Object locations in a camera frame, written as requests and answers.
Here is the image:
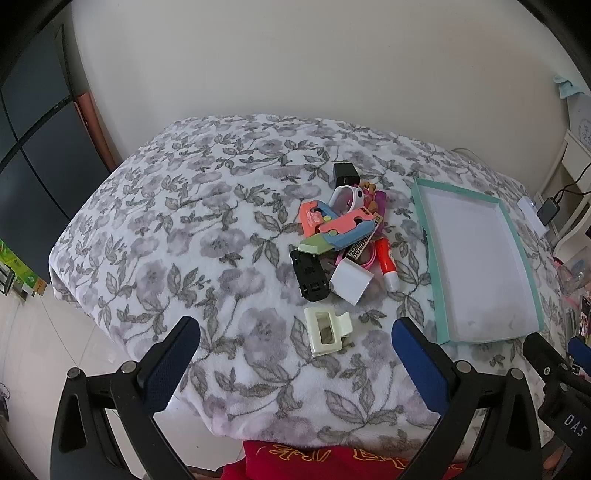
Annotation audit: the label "pink bracelet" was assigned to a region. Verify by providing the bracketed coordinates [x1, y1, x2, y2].
[335, 249, 377, 273]

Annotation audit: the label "grey floral blanket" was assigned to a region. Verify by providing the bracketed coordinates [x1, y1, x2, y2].
[48, 113, 573, 450]

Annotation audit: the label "teal cloth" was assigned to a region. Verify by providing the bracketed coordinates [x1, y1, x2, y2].
[554, 75, 583, 99]

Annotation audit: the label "small white box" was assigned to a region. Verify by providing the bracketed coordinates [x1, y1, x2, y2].
[329, 259, 374, 306]

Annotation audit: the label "black toy car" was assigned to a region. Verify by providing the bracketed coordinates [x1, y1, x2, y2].
[289, 249, 332, 303]

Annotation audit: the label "brown door frame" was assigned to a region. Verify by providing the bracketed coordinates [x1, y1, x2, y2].
[74, 90, 118, 171]

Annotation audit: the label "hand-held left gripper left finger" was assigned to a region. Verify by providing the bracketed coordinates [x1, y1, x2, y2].
[51, 316, 201, 480]

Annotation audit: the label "white power strip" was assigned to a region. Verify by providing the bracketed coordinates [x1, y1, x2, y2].
[517, 198, 555, 236]

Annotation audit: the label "black cabinet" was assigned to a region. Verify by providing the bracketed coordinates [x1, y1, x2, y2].
[0, 23, 114, 287]

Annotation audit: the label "black power adapter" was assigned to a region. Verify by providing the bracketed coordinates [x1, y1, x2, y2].
[536, 198, 561, 227]

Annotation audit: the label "red and white pen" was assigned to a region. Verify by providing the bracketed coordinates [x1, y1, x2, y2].
[376, 237, 400, 291]

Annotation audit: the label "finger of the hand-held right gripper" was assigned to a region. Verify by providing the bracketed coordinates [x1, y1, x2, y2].
[523, 332, 573, 394]
[568, 336, 591, 384]

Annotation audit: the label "colourful trinket pile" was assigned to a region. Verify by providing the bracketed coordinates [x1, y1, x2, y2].
[554, 258, 591, 337]

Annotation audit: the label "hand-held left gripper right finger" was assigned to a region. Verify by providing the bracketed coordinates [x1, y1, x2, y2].
[392, 316, 543, 480]

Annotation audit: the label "red printed cloth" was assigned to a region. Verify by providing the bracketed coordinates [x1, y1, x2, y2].
[217, 440, 462, 480]

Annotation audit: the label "colourful toy gun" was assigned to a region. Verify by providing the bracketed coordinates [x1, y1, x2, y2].
[298, 208, 384, 254]

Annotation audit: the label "black charger cube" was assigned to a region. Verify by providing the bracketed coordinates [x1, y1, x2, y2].
[333, 162, 360, 189]

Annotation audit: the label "green boxes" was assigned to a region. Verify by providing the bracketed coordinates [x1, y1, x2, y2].
[0, 239, 47, 298]

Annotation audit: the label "white ring toy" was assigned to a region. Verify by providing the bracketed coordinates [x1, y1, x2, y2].
[329, 185, 365, 214]

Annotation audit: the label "black cable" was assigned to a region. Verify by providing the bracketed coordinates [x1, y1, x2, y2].
[551, 171, 591, 204]

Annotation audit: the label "cream hair claw clip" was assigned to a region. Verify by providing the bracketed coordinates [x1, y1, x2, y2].
[304, 307, 354, 358]

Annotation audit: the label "teal rimmed shallow tray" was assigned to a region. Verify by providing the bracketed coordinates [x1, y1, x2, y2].
[412, 178, 544, 346]

